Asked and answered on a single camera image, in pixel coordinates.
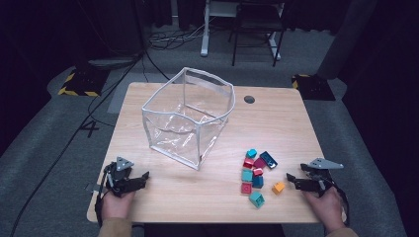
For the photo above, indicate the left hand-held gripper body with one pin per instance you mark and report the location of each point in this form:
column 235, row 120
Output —
column 118, row 179

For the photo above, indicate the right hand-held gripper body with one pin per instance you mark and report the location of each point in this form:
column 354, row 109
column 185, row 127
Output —
column 321, row 179

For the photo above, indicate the orange toy block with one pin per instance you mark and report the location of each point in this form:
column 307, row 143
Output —
column 278, row 187

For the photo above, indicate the dark blue long toy block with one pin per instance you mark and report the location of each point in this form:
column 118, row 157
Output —
column 268, row 160

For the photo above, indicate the red toy block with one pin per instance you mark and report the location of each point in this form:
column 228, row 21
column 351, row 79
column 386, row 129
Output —
column 248, row 162
column 258, row 171
column 246, row 188

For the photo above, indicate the magenta toy block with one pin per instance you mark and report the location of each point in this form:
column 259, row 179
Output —
column 259, row 162

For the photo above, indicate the clear plastic bag white trim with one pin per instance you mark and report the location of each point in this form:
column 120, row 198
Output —
column 198, row 144

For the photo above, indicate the person's left hand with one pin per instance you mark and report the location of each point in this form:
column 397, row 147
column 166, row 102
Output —
column 113, row 207

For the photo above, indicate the person's right hand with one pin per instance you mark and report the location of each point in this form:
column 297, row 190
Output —
column 329, row 210

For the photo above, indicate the grey tape strip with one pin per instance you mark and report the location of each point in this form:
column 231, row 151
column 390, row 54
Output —
column 89, row 187

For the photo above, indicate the black tape floor mark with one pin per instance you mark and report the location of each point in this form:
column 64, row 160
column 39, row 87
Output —
column 93, row 126

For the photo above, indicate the black yellow striped stand base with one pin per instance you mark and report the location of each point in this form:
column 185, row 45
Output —
column 313, row 88
column 82, row 84

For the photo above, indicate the person's lap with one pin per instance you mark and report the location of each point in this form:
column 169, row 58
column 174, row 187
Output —
column 210, row 232

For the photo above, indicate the grey flat stand base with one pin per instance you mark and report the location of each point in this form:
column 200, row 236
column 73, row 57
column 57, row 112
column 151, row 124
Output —
column 112, row 62

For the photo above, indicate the grey curtain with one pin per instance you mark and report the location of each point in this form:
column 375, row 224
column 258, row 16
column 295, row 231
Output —
column 346, row 39

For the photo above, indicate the black chair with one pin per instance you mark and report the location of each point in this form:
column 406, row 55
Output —
column 258, row 19

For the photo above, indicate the white desk frame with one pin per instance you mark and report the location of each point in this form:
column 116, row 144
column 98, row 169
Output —
column 205, row 33

